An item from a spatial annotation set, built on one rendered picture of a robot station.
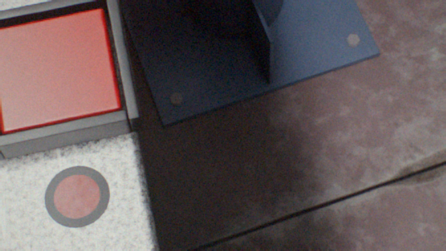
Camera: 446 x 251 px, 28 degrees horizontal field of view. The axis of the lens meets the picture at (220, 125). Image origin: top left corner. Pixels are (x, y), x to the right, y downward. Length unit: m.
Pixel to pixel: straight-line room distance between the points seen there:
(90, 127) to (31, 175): 0.04
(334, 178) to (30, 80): 1.00
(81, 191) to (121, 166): 0.02
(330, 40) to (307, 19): 0.06
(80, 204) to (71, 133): 0.03
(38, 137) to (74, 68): 0.04
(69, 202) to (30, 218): 0.02
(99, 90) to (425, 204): 1.02
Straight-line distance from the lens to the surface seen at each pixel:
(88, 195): 0.44
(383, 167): 1.43
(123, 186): 0.44
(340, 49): 1.50
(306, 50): 1.50
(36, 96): 0.45
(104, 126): 0.44
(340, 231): 1.39
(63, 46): 0.46
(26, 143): 0.44
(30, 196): 0.45
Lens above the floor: 1.32
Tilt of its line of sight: 66 degrees down
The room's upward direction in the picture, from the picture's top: 6 degrees counter-clockwise
